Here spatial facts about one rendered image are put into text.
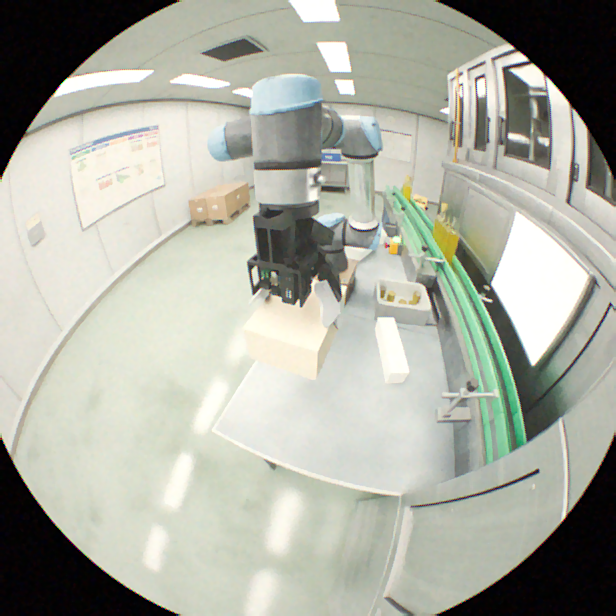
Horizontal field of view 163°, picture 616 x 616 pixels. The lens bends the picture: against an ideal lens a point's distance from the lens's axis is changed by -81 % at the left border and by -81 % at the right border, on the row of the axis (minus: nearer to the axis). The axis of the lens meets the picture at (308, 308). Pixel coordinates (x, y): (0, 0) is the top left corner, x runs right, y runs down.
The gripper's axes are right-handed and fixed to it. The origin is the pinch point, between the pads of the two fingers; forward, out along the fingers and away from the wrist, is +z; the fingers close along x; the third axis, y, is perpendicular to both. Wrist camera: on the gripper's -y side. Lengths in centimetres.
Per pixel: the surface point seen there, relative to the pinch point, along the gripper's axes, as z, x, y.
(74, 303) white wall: 83, -312, 8
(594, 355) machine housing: -9, 70, -1
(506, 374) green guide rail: 15, 55, -12
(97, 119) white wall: -140, -329, -101
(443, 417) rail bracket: 23.9, 37.5, -0.8
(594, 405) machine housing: -18.5, 34.1, 20.1
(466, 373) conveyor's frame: 23, 45, -16
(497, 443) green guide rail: 17, 51, 8
